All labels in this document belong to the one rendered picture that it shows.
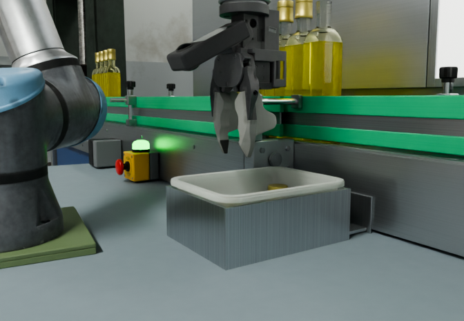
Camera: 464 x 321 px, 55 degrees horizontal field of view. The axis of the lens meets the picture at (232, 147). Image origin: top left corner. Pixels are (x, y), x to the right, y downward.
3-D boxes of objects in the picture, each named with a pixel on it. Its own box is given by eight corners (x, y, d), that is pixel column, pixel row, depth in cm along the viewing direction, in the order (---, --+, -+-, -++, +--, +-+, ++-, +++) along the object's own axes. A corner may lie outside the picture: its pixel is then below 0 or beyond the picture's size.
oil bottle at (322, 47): (342, 140, 86) (344, 26, 84) (320, 141, 83) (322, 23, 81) (320, 138, 91) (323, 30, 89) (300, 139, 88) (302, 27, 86)
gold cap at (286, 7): (297, 22, 94) (297, 1, 93) (284, 21, 92) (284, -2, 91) (286, 25, 97) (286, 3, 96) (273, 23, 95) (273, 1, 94)
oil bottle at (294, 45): (321, 138, 91) (323, 30, 89) (301, 139, 88) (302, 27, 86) (302, 136, 96) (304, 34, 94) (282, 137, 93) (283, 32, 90)
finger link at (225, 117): (250, 151, 70) (259, 93, 68) (219, 154, 67) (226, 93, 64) (239, 145, 73) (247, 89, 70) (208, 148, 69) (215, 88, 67)
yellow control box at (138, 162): (159, 181, 115) (159, 152, 114) (131, 183, 110) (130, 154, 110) (148, 177, 120) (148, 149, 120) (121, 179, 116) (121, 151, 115)
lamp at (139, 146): (152, 152, 114) (152, 140, 114) (135, 152, 112) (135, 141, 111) (146, 150, 118) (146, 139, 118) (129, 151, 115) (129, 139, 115)
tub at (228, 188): (351, 237, 67) (353, 179, 66) (225, 268, 55) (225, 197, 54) (277, 212, 82) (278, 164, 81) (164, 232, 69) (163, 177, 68)
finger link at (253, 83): (264, 117, 60) (255, 54, 61) (255, 118, 59) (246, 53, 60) (244, 123, 64) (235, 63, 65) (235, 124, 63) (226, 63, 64)
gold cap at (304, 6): (316, 18, 89) (317, -5, 89) (303, 16, 87) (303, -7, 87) (304, 21, 92) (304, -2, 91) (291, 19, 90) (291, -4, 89)
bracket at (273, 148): (295, 175, 85) (296, 139, 84) (255, 181, 80) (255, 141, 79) (283, 172, 88) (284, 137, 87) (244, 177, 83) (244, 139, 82)
